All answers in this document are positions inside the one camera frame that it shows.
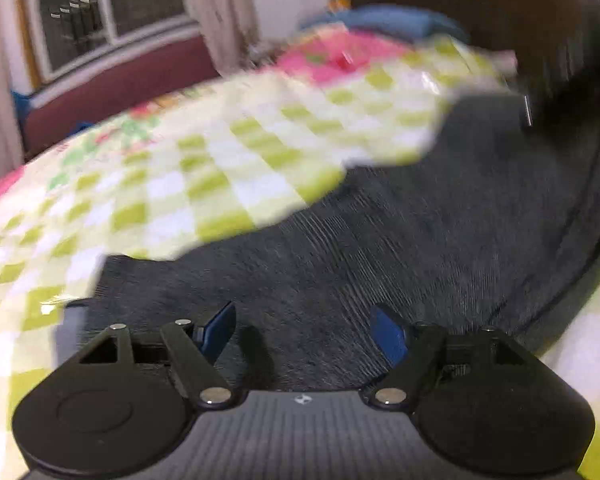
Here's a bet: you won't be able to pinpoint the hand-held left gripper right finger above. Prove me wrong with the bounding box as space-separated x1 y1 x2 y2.
360 304 527 411

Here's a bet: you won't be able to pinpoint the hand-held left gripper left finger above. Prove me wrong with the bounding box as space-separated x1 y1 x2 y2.
77 301 237 411

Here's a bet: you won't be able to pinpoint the dark grey pants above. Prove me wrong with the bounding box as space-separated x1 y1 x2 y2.
62 35 600 396

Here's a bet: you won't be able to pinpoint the maroon headboard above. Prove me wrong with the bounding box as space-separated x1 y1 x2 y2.
22 35 222 162

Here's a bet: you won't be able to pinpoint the pink floral bedsheet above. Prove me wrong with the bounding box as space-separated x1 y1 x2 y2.
0 27 423 221

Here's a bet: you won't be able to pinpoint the blue pillow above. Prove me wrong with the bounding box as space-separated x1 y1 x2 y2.
299 4 472 45

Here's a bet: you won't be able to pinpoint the dark brown headboard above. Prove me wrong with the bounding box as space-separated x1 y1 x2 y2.
352 0 600 92

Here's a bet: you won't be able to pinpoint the barred window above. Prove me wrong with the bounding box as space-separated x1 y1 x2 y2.
22 0 197 80

